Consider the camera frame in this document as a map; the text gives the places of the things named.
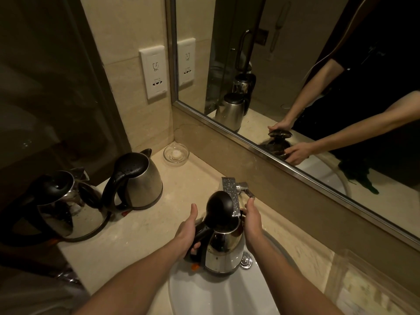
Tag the person's right hand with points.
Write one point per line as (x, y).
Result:
(253, 229)

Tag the person's left hand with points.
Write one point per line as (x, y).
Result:
(184, 234)

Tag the person's left thumb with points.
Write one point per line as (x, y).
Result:
(193, 214)

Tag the person's right thumb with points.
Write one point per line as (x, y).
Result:
(251, 208)

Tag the small steel kettle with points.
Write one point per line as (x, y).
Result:
(223, 246)

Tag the person's right forearm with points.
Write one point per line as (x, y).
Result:
(288, 285)

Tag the person's left forearm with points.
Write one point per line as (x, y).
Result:
(137, 282)

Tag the chrome basin faucet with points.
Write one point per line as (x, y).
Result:
(231, 190)

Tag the chrome drain plug knob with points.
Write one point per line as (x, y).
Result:
(246, 261)

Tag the matte steel electric kettle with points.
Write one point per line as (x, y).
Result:
(144, 182)

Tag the small glass dish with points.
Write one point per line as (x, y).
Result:
(176, 154)

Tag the white sink basin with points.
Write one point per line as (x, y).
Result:
(226, 295)

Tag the shiny steel electric kettle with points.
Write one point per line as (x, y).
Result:
(65, 213)

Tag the clear glass tray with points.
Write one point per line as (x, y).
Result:
(374, 285)

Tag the dark glass partition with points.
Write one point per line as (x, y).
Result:
(49, 88)

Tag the metal framed wall mirror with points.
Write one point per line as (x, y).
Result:
(295, 78)

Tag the white wall socket plate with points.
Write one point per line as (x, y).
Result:
(154, 73)

